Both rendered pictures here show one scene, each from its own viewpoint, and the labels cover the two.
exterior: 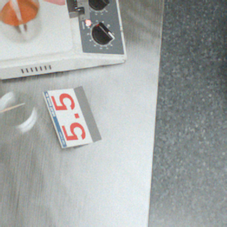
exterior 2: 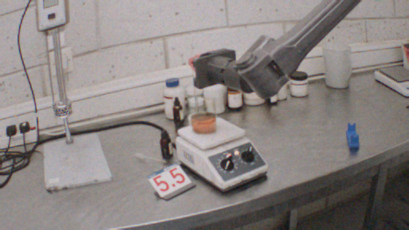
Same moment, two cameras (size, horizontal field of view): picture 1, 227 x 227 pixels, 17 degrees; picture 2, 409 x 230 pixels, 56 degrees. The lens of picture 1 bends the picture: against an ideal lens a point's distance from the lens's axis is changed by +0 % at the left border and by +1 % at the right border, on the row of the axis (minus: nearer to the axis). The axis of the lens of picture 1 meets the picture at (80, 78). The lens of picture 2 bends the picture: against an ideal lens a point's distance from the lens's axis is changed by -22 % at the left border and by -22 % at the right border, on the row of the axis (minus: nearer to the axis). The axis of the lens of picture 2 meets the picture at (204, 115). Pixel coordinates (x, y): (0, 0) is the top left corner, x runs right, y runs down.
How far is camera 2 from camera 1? 1.00 m
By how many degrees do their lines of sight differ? 60
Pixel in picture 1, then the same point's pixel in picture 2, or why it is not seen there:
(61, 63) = (196, 159)
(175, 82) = not seen: outside the picture
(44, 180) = (129, 189)
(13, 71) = (180, 150)
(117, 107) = (191, 200)
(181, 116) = not seen: outside the picture
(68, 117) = (168, 179)
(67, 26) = (216, 140)
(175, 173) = not seen: outside the picture
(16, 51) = (187, 133)
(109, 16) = (243, 167)
